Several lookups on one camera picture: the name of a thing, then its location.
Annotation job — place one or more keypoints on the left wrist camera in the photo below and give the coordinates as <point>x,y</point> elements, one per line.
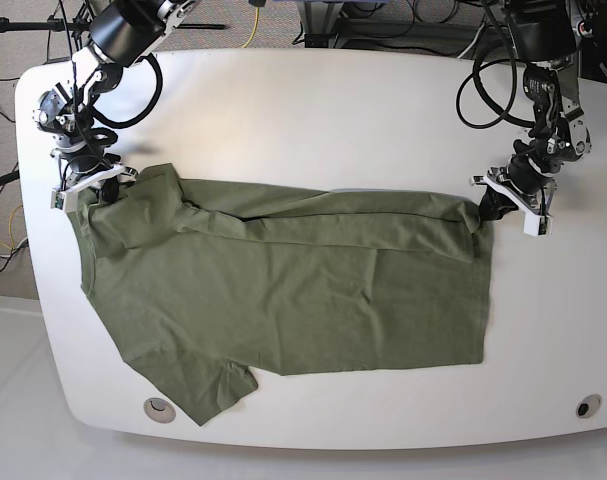
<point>537,225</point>

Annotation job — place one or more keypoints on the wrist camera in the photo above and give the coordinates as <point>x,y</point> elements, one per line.
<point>64,200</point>
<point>537,225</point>

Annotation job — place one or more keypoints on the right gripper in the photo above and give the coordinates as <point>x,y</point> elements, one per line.
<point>80,170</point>

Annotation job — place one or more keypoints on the right table cable grommet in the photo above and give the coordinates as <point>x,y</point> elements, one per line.
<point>589,406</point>

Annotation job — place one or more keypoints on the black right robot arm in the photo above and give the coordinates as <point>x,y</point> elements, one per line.
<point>68,111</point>

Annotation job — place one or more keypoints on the left table cable grommet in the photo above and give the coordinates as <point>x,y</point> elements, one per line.
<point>159,410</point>

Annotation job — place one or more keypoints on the black tripod stand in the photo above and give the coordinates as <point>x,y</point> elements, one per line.
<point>23,26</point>

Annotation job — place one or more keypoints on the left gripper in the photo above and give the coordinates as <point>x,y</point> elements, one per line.
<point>516,186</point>

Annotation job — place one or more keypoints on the table cable grommet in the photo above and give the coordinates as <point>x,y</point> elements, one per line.
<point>589,406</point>
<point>159,410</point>

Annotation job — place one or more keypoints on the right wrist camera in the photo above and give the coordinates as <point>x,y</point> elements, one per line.
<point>64,200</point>

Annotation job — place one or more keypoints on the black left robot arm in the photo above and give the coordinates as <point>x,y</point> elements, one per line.
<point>538,39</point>

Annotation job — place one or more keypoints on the olive green T-shirt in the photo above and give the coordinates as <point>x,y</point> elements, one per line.
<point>199,283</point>

